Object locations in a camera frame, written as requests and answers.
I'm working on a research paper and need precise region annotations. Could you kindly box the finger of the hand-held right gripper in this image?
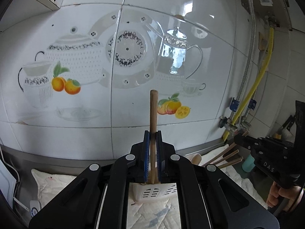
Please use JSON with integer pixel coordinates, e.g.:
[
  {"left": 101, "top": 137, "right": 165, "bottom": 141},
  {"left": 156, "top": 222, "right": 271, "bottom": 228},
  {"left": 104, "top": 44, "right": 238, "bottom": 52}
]
[{"left": 234, "top": 135, "right": 254, "bottom": 151}]

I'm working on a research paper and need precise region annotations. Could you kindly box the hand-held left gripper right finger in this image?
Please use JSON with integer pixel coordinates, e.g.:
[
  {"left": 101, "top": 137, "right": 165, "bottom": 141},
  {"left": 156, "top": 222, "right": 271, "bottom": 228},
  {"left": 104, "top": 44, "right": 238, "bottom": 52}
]
[{"left": 156, "top": 130, "right": 280, "bottom": 229}]

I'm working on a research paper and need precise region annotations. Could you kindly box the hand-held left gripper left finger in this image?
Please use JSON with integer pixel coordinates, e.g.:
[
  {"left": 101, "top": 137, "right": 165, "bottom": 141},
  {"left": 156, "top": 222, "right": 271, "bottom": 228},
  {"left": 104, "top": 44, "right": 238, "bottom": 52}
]
[{"left": 29, "top": 130, "right": 151, "bottom": 229}]

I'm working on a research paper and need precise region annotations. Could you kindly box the spread of wooden chopsticks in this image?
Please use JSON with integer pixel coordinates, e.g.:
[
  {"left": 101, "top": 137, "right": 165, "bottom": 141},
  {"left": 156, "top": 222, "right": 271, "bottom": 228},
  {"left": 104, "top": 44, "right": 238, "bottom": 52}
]
[{"left": 210, "top": 143, "right": 244, "bottom": 169}]

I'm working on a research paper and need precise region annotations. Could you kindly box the white spatula with wooden handle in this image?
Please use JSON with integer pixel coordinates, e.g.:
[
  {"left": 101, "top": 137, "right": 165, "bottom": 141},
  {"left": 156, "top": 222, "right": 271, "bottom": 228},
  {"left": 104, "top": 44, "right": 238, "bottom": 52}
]
[{"left": 132, "top": 153, "right": 202, "bottom": 205}]

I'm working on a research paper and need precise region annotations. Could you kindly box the person's right hand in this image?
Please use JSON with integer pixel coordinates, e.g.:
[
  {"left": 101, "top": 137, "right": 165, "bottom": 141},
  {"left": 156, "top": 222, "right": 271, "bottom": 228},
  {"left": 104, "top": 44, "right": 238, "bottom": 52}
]
[{"left": 267, "top": 183, "right": 305, "bottom": 214}]

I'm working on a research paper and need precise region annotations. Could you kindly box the metal pipe valve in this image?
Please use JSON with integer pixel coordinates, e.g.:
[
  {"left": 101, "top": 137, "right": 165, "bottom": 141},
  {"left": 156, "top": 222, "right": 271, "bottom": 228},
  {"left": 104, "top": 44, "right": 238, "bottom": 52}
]
[{"left": 240, "top": 115, "right": 252, "bottom": 131}]

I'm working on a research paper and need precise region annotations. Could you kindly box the teal cup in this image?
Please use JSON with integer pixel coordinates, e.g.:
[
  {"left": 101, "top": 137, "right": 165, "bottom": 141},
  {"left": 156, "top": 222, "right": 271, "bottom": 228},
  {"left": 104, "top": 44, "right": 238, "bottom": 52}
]
[{"left": 242, "top": 154, "right": 257, "bottom": 172}]

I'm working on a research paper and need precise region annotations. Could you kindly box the dark kitchen knife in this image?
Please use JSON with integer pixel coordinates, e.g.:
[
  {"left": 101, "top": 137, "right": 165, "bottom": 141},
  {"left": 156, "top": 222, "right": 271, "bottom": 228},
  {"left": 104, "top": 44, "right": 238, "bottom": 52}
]
[{"left": 281, "top": 115, "right": 295, "bottom": 132}]

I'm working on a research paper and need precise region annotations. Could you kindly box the yellow gas pipe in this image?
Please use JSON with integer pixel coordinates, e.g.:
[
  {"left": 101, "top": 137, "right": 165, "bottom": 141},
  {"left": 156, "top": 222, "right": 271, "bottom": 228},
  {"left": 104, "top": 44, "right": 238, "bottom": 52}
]
[{"left": 223, "top": 26, "right": 275, "bottom": 140}]

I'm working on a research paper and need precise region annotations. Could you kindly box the cream quilted mat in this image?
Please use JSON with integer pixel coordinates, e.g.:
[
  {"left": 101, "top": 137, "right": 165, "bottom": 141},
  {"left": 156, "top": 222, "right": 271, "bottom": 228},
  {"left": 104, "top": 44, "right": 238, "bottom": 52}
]
[{"left": 31, "top": 145, "right": 270, "bottom": 229}]

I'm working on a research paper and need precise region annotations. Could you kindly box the braided metal hose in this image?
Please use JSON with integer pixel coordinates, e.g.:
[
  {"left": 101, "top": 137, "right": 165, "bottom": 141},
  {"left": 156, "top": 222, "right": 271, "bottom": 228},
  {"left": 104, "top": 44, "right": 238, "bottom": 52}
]
[{"left": 230, "top": 0, "right": 257, "bottom": 115}]

